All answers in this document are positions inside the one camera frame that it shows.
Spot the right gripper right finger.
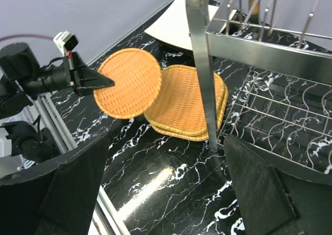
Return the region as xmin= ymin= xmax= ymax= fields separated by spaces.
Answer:
xmin=224 ymin=134 xmax=331 ymax=234

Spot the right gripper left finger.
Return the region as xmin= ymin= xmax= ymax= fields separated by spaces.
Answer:
xmin=1 ymin=135 xmax=108 ymax=234

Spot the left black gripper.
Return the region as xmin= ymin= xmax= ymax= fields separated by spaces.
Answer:
xmin=63 ymin=51 xmax=115 ymax=96

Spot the round woven bamboo tray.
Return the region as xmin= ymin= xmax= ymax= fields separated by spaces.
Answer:
xmin=93 ymin=48 xmax=162 ymax=119

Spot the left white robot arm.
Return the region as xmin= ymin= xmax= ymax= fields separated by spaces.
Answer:
xmin=1 ymin=42 xmax=115 ymax=163

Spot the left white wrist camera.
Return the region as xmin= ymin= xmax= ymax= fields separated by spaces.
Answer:
xmin=53 ymin=31 xmax=79 ymax=56

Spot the steel wire dish rack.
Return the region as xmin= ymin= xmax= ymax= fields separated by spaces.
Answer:
xmin=185 ymin=0 xmax=331 ymax=175

